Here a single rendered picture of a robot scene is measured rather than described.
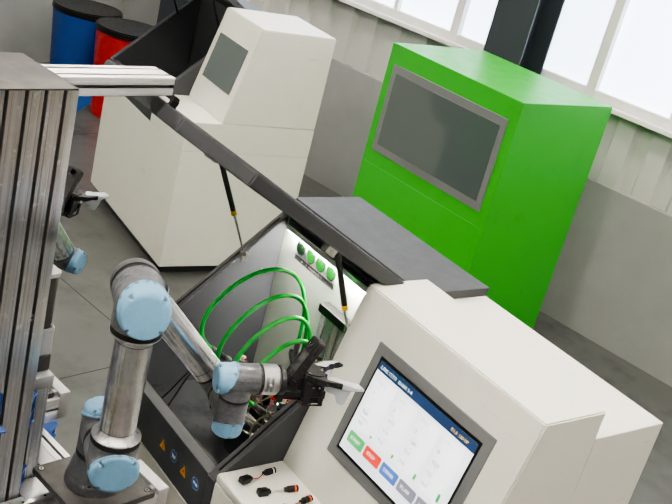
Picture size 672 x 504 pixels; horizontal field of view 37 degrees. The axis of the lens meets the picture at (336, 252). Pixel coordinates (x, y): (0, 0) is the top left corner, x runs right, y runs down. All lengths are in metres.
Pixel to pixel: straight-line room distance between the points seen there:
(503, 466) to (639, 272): 4.38
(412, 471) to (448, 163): 3.28
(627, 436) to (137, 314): 1.28
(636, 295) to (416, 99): 1.99
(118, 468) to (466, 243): 3.54
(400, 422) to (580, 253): 4.39
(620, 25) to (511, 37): 0.68
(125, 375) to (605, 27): 5.07
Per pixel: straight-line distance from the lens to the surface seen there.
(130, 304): 2.19
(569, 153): 5.86
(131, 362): 2.29
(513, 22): 6.70
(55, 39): 9.16
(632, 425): 2.74
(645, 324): 6.79
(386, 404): 2.71
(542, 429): 2.40
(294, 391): 2.47
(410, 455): 2.64
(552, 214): 5.99
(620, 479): 2.82
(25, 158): 2.25
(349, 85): 8.11
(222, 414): 2.44
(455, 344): 2.61
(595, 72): 6.81
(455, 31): 7.44
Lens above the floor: 2.66
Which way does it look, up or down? 22 degrees down
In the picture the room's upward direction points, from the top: 15 degrees clockwise
